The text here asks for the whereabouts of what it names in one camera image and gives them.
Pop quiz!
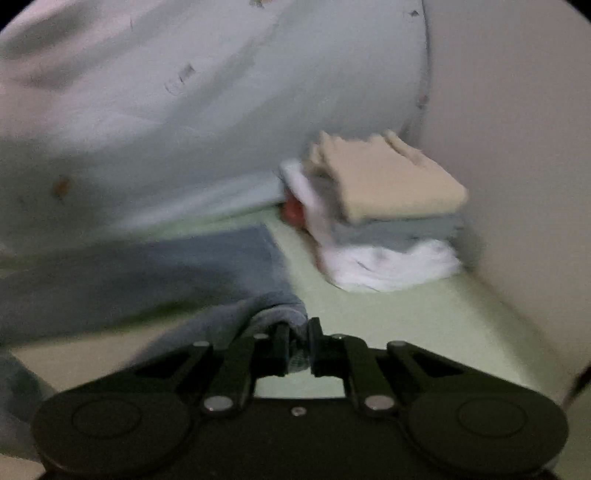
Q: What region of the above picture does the small red object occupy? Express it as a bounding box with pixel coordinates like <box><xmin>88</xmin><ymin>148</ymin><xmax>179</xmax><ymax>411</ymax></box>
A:
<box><xmin>282</xmin><ymin>198</ymin><xmax>306</xmax><ymax>228</ymax></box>

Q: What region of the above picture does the folded grey-blue garment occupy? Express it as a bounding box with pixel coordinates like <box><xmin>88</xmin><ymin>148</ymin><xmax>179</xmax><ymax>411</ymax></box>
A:
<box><xmin>312</xmin><ymin>175</ymin><xmax>465</xmax><ymax>253</ymax></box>

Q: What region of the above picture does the folded white garment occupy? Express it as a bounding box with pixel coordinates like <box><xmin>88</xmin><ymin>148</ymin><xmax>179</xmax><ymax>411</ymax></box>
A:
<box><xmin>279</xmin><ymin>158</ymin><xmax>463</xmax><ymax>294</ymax></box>

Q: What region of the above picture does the pale green bed sheet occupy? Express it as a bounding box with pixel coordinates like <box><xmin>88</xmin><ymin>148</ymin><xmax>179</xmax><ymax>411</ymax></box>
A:
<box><xmin>0</xmin><ymin>203</ymin><xmax>575</xmax><ymax>480</ymax></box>

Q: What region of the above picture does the folded beige garment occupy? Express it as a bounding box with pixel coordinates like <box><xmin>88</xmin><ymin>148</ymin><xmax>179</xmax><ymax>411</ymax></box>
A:
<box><xmin>307</xmin><ymin>130</ymin><xmax>470</xmax><ymax>225</ymax></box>

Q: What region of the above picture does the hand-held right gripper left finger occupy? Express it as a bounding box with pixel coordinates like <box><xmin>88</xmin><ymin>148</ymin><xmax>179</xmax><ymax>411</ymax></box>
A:
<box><xmin>133</xmin><ymin>322</ymin><xmax>293</xmax><ymax>415</ymax></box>

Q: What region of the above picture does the blue-grey garment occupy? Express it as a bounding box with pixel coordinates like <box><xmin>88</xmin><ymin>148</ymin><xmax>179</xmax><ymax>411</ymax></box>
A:
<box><xmin>0</xmin><ymin>223</ymin><xmax>309</xmax><ymax>462</ymax></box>

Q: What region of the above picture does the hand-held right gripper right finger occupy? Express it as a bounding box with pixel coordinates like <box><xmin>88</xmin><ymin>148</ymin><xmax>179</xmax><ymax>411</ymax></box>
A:
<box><xmin>308</xmin><ymin>318</ymin><xmax>468</xmax><ymax>415</ymax></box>

